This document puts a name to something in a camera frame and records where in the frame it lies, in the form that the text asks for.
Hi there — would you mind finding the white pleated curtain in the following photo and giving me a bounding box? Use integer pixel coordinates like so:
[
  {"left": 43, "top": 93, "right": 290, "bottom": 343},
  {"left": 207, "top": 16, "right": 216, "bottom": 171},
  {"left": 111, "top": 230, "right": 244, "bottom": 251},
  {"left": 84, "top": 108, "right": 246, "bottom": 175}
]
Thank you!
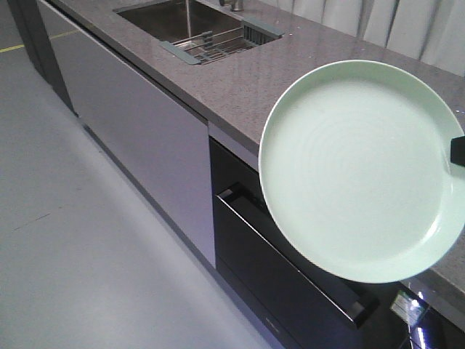
[{"left": 265, "top": 0, "right": 464, "bottom": 77}]

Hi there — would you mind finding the stainless steel sink basin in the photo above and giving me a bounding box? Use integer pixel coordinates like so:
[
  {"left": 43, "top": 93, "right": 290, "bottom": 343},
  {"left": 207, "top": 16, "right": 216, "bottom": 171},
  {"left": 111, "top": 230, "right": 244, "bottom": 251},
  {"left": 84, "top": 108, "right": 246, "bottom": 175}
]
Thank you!
[{"left": 116, "top": 1, "right": 244, "bottom": 42}]

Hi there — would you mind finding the light green round plate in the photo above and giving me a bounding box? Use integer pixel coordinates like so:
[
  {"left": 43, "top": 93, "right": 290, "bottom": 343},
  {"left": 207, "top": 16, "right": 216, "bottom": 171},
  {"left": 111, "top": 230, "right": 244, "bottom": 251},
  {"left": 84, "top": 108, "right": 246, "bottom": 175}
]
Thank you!
[{"left": 259, "top": 60, "right": 464, "bottom": 283}]

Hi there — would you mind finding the black dishwasher drawer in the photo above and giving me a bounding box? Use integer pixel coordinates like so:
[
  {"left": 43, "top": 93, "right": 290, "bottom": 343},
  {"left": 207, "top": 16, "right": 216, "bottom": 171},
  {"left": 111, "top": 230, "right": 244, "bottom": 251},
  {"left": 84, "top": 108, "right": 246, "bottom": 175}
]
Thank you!
[{"left": 209, "top": 140, "right": 464, "bottom": 348}]

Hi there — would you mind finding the stainless steel faucet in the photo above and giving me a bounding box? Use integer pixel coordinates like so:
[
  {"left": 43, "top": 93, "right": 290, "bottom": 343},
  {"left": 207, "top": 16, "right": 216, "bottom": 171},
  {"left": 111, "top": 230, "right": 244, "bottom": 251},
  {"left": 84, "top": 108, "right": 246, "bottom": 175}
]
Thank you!
[{"left": 219, "top": 0, "right": 244, "bottom": 12}]

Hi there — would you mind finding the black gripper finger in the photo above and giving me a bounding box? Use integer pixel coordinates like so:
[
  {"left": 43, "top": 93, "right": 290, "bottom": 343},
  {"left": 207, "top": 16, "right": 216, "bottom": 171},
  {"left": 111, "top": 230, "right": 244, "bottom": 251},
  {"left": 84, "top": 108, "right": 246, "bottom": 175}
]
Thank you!
[{"left": 450, "top": 136, "right": 465, "bottom": 164}]

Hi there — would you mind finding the steel dish drying rack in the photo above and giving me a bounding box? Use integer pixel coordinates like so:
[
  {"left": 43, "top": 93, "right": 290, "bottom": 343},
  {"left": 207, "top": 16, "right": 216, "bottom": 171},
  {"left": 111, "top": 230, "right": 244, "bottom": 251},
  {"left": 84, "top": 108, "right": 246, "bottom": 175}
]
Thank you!
[{"left": 160, "top": 17, "right": 284, "bottom": 65}]

